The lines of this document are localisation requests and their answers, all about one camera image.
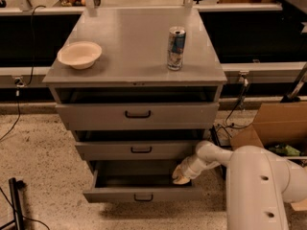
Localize grey middle drawer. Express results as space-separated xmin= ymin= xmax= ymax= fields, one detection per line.
xmin=76 ymin=140 xmax=199 ymax=161

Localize grey drawer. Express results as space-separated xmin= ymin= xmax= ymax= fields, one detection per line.
xmin=56 ymin=103 xmax=219 ymax=130
xmin=83 ymin=160 xmax=201 ymax=203
xmin=76 ymin=140 xmax=199 ymax=161

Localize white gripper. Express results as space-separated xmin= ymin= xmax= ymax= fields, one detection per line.
xmin=172 ymin=155 xmax=219 ymax=185

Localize brown cardboard box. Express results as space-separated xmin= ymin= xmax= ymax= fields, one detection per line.
xmin=229 ymin=101 xmax=307 ymax=212

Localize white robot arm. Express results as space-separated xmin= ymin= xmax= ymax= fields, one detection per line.
xmin=173 ymin=141 xmax=307 ymax=230

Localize green item in box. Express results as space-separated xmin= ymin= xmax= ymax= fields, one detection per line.
xmin=269 ymin=144 xmax=300 ymax=156

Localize black cable left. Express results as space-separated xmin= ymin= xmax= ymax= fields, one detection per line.
xmin=0 ymin=5 xmax=48 ymax=143

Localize black cables right floor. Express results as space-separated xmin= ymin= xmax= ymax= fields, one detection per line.
xmin=213 ymin=77 xmax=257 ymax=136

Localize grey bottom drawer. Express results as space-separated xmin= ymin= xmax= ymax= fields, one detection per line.
xmin=83 ymin=160 xmax=201 ymax=203

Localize blue silver drink can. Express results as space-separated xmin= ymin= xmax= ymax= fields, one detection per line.
xmin=167 ymin=26 xmax=186 ymax=71

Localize black stand lower left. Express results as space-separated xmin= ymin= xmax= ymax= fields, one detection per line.
xmin=0 ymin=177 xmax=25 ymax=230

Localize white bowl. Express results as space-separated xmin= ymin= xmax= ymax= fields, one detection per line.
xmin=57 ymin=41 xmax=102 ymax=70

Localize grey top drawer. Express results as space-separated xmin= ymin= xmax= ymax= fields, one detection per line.
xmin=56 ymin=103 xmax=219 ymax=130

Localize black bar on floor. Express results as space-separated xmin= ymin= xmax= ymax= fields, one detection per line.
xmin=210 ymin=126 xmax=221 ymax=147

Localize grey drawer cabinet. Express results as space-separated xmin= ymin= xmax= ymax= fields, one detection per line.
xmin=41 ymin=7 xmax=228 ymax=185

